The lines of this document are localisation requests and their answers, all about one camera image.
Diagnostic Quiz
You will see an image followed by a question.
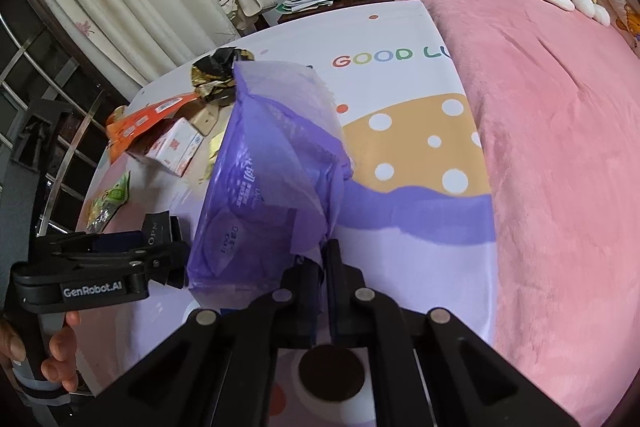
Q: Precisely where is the metal window grille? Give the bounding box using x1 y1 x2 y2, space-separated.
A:
0 0 131 238

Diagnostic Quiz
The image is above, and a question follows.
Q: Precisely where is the cartoon printed tablecloth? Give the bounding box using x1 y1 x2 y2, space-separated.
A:
80 0 498 427

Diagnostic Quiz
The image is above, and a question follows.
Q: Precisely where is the black gold foil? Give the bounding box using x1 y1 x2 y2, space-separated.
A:
191 47 257 105

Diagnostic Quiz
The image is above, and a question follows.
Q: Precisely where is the rolled bear print quilt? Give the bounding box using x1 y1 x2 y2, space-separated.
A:
595 0 640 58

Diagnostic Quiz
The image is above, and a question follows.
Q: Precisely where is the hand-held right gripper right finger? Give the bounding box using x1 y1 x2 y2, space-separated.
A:
322 238 581 427

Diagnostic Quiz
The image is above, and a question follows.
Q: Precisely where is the cream box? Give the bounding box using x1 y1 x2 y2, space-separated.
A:
187 104 233 138

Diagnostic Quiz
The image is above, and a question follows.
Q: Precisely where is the green snack packet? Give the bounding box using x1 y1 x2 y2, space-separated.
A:
86 170 132 233

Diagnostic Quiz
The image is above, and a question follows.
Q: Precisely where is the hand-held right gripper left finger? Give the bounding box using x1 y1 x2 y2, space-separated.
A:
100 257 326 427

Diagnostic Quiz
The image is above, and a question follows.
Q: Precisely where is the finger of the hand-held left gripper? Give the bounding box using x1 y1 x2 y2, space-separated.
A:
35 229 147 254
59 240 193 282

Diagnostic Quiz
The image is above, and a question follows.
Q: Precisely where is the orange packet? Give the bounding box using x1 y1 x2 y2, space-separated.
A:
106 93 198 162

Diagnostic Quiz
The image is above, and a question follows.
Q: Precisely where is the purple plastic bag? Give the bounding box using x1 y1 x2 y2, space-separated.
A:
186 59 353 310

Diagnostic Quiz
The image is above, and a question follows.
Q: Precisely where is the small black box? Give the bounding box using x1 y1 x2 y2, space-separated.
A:
142 209 193 290

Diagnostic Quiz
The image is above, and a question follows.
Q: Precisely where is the person's left hand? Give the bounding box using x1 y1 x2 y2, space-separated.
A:
0 311 82 394

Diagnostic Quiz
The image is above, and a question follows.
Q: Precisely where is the pink fleece blanket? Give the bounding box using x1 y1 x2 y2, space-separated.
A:
389 0 640 427

